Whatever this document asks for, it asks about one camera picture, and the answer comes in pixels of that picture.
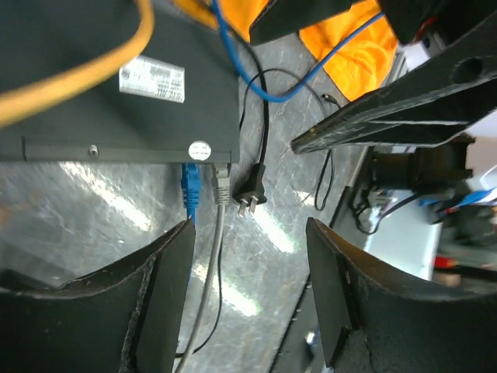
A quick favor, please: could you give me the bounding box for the grey ethernet cable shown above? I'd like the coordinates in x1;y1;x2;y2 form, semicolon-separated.
172;162;232;373

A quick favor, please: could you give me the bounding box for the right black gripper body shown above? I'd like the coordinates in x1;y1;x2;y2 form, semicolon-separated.
380;0;497;71

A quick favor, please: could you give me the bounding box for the yellow ethernet cable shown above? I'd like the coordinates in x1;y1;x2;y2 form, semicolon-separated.
0;0;155;127

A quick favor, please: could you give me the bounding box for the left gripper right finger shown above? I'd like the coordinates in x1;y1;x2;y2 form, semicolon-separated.
306;218;496;372

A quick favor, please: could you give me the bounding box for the black network switch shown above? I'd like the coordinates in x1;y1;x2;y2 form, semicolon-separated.
1;1;240;163

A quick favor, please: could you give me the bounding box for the black power cable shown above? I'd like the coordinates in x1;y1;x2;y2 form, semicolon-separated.
174;26;342;358

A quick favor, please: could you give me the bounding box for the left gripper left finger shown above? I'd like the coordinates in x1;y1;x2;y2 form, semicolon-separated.
1;221;195;372

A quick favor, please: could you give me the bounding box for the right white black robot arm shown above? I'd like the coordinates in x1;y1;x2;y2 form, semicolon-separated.
249;1;496;200

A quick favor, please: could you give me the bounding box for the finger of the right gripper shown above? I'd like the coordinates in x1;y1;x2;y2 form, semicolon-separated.
249;0;357;46
291;12;496;154

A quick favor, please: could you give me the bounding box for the orange Mickey Mouse pillowcase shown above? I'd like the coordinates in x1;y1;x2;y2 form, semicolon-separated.
173;1;398;101

